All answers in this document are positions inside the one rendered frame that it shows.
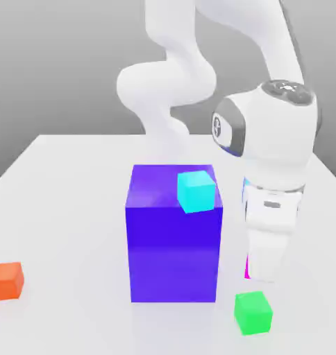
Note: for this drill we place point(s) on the small green cube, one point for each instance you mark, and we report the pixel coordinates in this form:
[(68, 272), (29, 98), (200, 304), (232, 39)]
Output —
[(252, 313)]

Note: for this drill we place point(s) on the small cyan cube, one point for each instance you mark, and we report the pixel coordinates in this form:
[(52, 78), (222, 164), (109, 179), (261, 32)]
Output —
[(197, 194)]

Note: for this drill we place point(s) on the small orange cube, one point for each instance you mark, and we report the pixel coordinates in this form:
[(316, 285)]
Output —
[(5, 281)]

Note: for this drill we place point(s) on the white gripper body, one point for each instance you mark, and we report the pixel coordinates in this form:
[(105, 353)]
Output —
[(270, 222)]

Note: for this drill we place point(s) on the small magenta cube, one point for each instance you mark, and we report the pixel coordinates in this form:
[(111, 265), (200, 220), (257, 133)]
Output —
[(247, 267)]

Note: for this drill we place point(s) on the large purple box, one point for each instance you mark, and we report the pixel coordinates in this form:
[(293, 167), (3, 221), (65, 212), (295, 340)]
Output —
[(173, 249)]

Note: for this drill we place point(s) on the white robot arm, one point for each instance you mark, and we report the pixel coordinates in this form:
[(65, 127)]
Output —
[(281, 133)]

